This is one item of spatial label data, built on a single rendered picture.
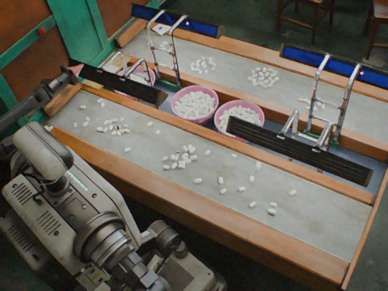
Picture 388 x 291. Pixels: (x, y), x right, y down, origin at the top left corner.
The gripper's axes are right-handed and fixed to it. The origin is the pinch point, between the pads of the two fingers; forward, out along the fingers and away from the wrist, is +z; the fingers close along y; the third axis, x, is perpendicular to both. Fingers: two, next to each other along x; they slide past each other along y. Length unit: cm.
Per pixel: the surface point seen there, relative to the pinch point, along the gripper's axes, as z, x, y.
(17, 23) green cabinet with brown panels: -7.0, -31.5, -26.9
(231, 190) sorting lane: 10, 61, 70
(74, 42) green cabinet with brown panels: 19.9, -44.8, 1.0
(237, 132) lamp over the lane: 19, 70, 38
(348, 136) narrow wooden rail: 70, 89, 77
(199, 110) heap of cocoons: 40, 17, 54
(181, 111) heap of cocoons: 34, 9, 52
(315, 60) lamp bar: 77, 74, 38
